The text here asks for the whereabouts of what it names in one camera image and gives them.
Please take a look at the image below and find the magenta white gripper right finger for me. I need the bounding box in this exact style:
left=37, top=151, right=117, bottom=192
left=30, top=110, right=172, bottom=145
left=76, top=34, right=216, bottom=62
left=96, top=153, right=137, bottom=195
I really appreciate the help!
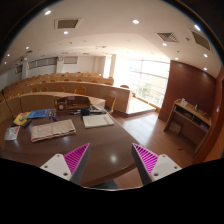
left=132, top=143, right=181, bottom=185

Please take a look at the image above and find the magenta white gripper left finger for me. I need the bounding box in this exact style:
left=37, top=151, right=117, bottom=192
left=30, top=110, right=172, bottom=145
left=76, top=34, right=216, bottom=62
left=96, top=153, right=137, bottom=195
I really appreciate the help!
left=41, top=143, right=91, bottom=185

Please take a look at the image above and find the folded beige towel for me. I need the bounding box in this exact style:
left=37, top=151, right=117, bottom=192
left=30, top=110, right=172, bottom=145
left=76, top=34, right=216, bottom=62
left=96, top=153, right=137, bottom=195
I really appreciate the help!
left=31, top=119, right=76, bottom=142

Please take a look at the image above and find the cardboard box in shelf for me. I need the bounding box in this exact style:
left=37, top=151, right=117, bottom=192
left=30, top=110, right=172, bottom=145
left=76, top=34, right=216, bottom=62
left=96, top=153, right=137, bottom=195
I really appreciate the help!
left=169, top=121, right=182, bottom=134

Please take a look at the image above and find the black cup on desk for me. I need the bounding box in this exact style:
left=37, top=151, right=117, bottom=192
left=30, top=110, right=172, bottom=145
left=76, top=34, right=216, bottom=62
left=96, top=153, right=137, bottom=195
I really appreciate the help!
left=81, top=108, right=90, bottom=116

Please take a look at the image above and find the wooden bookshelf cabinet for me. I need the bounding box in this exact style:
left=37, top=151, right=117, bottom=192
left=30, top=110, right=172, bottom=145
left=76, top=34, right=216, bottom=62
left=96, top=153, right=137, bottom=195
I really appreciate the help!
left=164, top=99, right=211, bottom=146

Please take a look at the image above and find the blue booklet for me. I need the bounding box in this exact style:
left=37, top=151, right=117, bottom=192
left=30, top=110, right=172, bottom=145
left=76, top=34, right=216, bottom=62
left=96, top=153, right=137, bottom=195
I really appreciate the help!
left=28, top=109, right=50, bottom=119

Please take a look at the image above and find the wooden desk organizer box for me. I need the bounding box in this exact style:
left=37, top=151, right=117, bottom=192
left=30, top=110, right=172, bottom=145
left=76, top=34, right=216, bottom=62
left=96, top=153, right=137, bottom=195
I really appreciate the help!
left=56, top=96, right=90, bottom=112

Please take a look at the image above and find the white red paper packet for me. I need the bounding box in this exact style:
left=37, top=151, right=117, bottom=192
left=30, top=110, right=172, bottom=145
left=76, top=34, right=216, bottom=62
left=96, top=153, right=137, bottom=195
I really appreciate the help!
left=4, top=126, right=20, bottom=140

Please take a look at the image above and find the black microphone stand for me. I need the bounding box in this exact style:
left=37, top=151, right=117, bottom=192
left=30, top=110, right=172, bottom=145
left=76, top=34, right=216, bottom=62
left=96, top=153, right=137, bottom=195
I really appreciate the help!
left=1, top=89, right=15, bottom=122

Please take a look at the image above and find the long curved wooden bench desk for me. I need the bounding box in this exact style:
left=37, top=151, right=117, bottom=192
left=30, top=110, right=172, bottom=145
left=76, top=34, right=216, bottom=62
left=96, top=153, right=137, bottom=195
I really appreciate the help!
left=4, top=81, right=131, bottom=113

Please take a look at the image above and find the wooden chair behind desk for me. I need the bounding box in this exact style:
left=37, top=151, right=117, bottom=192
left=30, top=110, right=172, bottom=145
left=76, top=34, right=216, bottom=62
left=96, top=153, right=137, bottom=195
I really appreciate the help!
left=104, top=91, right=117, bottom=114

